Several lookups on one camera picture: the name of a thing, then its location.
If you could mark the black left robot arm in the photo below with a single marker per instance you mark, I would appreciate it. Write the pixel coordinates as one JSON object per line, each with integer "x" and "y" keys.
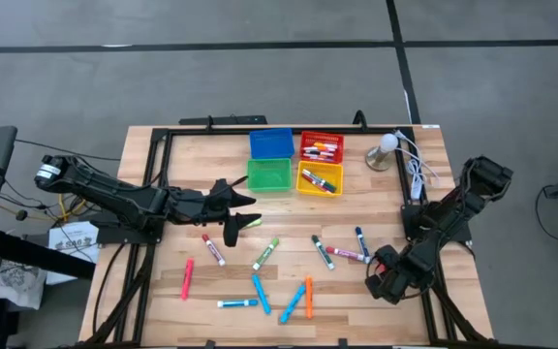
{"x": 114, "y": 196}

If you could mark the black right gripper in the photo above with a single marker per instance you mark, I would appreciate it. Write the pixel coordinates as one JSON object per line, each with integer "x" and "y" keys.
{"x": 400, "y": 281}

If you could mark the yellow-green highlighter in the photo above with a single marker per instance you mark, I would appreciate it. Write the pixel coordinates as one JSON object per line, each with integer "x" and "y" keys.
{"x": 256, "y": 223}

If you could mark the pink cap white marker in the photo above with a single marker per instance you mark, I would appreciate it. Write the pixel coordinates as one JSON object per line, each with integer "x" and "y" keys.
{"x": 318, "y": 158}

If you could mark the blue plastic basket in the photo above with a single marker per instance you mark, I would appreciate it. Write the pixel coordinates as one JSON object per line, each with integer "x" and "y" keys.
{"x": 271, "y": 143}

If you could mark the white barrel marker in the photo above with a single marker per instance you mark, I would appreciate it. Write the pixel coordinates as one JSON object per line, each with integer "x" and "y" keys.
{"x": 320, "y": 149}

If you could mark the teal Expo marker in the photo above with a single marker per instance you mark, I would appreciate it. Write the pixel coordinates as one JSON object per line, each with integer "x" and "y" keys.
{"x": 238, "y": 303}

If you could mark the teal highlighter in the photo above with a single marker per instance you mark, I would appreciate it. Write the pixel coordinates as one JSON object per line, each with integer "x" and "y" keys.
{"x": 261, "y": 294}
{"x": 292, "y": 303}

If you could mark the orange highlighter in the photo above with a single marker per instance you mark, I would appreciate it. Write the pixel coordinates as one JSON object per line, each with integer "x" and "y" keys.
{"x": 309, "y": 298}

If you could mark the white paper sheet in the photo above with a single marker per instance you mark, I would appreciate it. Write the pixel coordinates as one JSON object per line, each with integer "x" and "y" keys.
{"x": 73, "y": 232}

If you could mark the thin green marker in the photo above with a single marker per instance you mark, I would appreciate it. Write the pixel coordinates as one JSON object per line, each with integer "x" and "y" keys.
{"x": 321, "y": 178}

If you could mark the pink highlighter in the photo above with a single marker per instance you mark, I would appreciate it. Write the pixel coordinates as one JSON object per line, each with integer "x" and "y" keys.
{"x": 187, "y": 279}
{"x": 381, "y": 266}

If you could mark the black cap white marker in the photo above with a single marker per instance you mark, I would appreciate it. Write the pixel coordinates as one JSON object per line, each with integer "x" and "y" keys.
{"x": 315, "y": 153}

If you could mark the yellow plastic basket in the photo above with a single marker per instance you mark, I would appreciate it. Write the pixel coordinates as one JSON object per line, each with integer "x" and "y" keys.
{"x": 308, "y": 190}

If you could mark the orange cap white marker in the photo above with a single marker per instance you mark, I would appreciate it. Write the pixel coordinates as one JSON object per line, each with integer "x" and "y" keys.
{"x": 326, "y": 144}

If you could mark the dark green Expo marker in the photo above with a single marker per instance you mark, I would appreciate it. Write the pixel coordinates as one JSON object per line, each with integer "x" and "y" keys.
{"x": 323, "y": 252}

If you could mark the blue Expo marker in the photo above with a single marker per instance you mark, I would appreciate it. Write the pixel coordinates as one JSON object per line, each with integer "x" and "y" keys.
{"x": 362, "y": 242}

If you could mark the light green Expo marker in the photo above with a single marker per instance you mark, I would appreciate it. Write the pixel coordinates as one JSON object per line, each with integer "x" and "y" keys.
{"x": 266, "y": 254}

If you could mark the white bulb brass lamp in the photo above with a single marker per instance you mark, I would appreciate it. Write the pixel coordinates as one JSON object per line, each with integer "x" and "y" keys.
{"x": 388, "y": 141}

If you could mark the red Expo marker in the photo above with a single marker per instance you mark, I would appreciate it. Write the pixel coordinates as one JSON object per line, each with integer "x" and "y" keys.
{"x": 346, "y": 253}
{"x": 213, "y": 250}

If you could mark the red plastic basket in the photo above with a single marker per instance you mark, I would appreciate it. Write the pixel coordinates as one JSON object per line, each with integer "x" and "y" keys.
{"x": 308, "y": 136}

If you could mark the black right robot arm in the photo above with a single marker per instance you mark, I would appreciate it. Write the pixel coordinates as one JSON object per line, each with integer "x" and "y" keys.
{"x": 453, "y": 213}

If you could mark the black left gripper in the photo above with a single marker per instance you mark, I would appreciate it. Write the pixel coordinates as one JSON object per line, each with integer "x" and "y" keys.
{"x": 194, "y": 206}

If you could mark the printed cloth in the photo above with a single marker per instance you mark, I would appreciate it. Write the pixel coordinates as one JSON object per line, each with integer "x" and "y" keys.
{"x": 20, "y": 286}

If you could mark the thin purple marker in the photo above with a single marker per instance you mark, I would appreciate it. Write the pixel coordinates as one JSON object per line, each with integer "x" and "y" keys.
{"x": 319, "y": 181}

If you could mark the black aluminium table frame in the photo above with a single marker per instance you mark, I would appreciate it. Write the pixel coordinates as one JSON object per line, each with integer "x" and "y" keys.
{"x": 154, "y": 165}

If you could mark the black power strip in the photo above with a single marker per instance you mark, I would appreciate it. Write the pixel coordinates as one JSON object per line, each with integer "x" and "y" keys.
{"x": 240, "y": 119}

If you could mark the thin red marker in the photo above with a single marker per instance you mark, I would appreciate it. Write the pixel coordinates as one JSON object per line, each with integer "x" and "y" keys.
{"x": 315, "y": 183}

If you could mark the black arched bracket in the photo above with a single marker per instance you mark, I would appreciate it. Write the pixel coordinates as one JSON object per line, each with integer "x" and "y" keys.
{"x": 209, "y": 122}
{"x": 359, "y": 117}

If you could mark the green plastic basket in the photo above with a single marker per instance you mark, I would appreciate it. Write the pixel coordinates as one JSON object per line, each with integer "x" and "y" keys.
{"x": 269, "y": 175}

